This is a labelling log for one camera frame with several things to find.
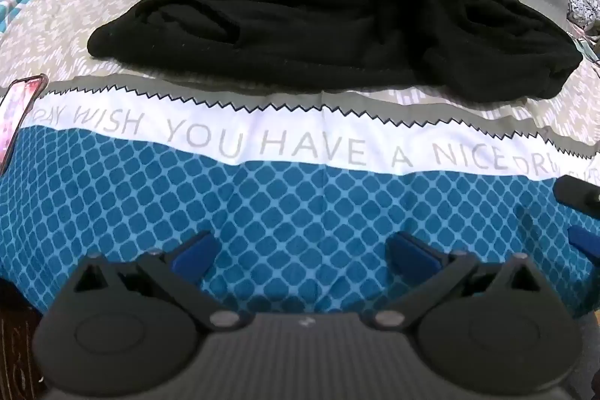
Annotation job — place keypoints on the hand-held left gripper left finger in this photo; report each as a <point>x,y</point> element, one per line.
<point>194,254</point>

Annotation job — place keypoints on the patterned teal beige bedsheet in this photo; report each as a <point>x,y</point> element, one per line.
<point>300,203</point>

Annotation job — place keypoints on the smartphone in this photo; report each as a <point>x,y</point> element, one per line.
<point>18,119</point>

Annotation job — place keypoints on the black pants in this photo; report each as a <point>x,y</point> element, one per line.
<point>281,15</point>

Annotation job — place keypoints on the dark patterned cloth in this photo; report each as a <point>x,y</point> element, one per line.
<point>16,343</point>

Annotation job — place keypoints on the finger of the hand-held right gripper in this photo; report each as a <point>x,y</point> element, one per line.
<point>585,243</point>
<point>579,193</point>

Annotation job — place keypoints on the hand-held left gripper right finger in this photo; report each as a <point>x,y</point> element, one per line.
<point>412,251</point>

